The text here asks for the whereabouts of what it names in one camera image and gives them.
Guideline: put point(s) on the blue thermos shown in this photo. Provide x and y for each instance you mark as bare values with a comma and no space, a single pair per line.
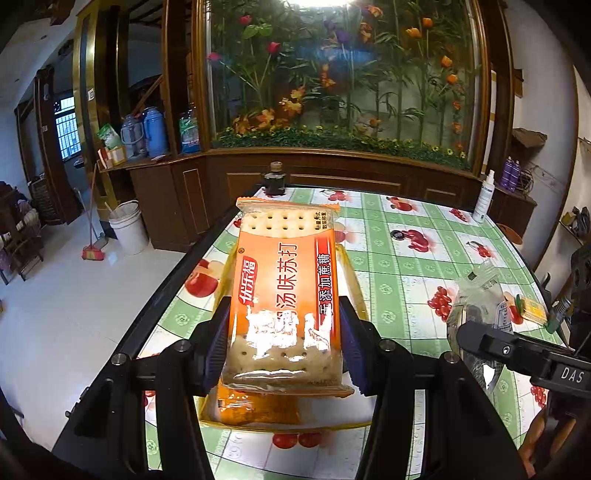
154,134

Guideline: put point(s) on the orange cracker packet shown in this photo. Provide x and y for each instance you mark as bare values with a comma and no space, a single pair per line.
281,277

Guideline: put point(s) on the white spray bottle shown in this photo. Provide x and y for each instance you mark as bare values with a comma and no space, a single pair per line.
484,198

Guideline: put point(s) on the large water bottle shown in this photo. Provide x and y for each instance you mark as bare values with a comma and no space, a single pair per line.
189,134

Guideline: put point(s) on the dark green object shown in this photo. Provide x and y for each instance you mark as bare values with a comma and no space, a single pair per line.
556,316

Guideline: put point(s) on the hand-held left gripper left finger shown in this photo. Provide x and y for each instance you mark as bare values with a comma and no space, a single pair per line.
217,341

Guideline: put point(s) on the wooden cabinet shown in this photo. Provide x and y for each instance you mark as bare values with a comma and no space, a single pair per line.
194,203

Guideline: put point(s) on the white plastic bucket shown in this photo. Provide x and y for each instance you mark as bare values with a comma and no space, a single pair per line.
128,228

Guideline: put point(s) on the purple bottle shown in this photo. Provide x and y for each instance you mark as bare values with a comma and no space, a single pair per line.
506,174
516,177

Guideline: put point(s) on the grey thermos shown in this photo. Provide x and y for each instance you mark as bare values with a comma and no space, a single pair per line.
131,138

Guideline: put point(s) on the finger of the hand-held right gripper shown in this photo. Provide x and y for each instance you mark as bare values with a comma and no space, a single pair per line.
489,344

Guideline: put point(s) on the glass flower display case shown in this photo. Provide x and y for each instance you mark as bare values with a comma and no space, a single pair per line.
341,78

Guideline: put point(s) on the small dark bottle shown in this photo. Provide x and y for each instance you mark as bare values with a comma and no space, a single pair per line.
275,181

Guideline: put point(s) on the yellow orange carton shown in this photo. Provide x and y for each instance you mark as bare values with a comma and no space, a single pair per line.
117,156

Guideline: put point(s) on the brown wall shelf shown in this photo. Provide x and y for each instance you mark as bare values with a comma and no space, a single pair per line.
530,137

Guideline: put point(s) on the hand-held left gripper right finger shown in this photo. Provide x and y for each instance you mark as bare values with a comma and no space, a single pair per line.
353,344

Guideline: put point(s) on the barred window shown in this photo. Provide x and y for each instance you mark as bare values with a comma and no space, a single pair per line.
68,127

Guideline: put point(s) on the clear packet dark snacks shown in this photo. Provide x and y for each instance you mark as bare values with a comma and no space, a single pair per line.
480,300

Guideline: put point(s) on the red broom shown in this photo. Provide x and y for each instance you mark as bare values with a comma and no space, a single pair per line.
93,254

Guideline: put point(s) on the green white bag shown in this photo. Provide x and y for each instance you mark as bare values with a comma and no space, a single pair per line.
108,136

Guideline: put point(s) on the yellow cracker packet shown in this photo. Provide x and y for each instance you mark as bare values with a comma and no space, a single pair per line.
531,307

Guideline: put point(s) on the person's right hand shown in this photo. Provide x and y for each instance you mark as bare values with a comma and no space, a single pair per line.
531,438

